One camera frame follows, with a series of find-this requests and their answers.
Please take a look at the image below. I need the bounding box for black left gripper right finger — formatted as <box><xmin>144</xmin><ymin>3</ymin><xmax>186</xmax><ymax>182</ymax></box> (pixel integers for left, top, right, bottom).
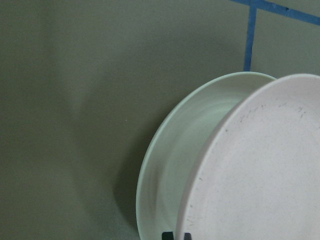
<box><xmin>183</xmin><ymin>232</ymin><xmax>192</xmax><ymax>240</ymax></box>

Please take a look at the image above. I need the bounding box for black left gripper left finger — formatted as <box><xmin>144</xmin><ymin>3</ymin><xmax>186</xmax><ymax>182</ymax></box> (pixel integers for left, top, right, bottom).
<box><xmin>161</xmin><ymin>231</ymin><xmax>174</xmax><ymax>240</ymax></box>

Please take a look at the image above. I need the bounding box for pink plate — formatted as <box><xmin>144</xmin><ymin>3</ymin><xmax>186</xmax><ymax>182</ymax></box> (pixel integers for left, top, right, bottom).
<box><xmin>174</xmin><ymin>74</ymin><xmax>320</xmax><ymax>240</ymax></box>

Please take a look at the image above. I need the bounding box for cream plate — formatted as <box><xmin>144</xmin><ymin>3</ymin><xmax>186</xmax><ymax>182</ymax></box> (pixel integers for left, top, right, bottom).
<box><xmin>135</xmin><ymin>71</ymin><xmax>274</xmax><ymax>240</ymax></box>

